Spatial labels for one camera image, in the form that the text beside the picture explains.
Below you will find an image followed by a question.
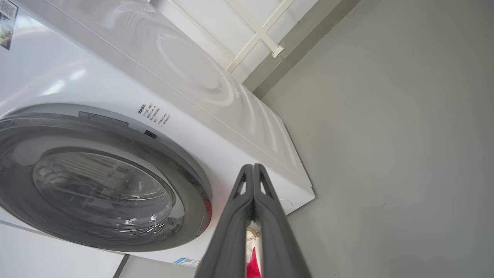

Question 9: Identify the white flat panel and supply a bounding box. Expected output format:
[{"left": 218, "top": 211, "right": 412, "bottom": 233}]
[{"left": 0, "top": 222, "right": 130, "bottom": 278}]

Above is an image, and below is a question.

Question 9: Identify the blue energy label sticker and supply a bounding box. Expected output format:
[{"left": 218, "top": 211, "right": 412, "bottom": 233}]
[{"left": 173, "top": 257, "right": 200, "bottom": 268}]

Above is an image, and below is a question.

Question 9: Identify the grey instruction label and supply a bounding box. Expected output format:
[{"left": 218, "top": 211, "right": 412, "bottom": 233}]
[{"left": 79, "top": 111, "right": 129, "bottom": 127}]

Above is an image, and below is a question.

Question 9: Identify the white metal railing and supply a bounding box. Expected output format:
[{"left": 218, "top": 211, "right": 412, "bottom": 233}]
[{"left": 166, "top": 0, "right": 298, "bottom": 74}]

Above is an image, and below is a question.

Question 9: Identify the red and white garment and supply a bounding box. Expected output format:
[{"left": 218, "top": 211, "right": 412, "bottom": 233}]
[{"left": 247, "top": 247, "right": 262, "bottom": 278}]

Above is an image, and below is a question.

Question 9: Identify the white front-load washing machine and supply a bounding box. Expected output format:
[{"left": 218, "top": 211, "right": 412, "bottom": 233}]
[{"left": 0, "top": 0, "right": 316, "bottom": 267}]

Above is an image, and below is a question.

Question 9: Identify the cream perforated laundry basket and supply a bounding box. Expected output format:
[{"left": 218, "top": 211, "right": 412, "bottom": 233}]
[{"left": 246, "top": 226, "right": 263, "bottom": 267}]

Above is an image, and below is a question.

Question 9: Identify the round glass washer door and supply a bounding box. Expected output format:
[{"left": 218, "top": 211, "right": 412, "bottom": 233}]
[{"left": 0, "top": 113, "right": 213, "bottom": 253}]

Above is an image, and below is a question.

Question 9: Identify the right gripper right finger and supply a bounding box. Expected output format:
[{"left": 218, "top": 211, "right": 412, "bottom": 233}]
[{"left": 253, "top": 163, "right": 312, "bottom": 278}]

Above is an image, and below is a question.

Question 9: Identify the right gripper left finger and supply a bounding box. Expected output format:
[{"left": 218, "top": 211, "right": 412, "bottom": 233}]
[{"left": 196, "top": 164, "right": 254, "bottom": 278}]

